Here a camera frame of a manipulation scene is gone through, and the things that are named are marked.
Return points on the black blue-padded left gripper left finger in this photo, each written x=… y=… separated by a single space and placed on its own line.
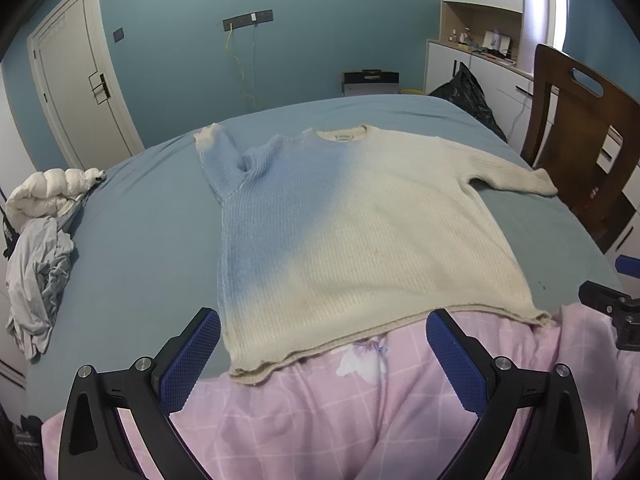
x=94 y=444

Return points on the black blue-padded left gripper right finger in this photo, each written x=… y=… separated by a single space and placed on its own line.
x=554 y=443

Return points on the blue and cream knit sweater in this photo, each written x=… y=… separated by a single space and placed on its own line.
x=330 y=237

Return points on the white bedroom door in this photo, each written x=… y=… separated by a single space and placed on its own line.
x=66 y=47

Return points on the pink checked floral quilt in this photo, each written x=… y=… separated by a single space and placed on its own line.
x=384 y=409

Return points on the brown wooden chair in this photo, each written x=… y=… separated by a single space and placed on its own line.
x=584 y=131

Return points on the grey crumpled garment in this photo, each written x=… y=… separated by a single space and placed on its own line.
x=37 y=273

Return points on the teal blue bed sheet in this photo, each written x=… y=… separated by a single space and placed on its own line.
x=146 y=242

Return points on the white puffer jacket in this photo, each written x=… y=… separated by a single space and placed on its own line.
x=50 y=193

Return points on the black plastic bag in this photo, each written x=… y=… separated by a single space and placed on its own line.
x=464 y=91

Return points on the white wardrobe cabinet unit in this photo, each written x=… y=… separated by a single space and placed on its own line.
x=496 y=41

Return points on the black and white box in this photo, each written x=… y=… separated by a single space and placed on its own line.
x=370 y=82

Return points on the black door handle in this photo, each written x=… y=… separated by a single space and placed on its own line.
x=99 y=88

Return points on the dark wall switch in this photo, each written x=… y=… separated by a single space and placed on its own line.
x=118 y=34

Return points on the black wall outlet strip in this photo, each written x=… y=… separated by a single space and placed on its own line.
x=247 y=19

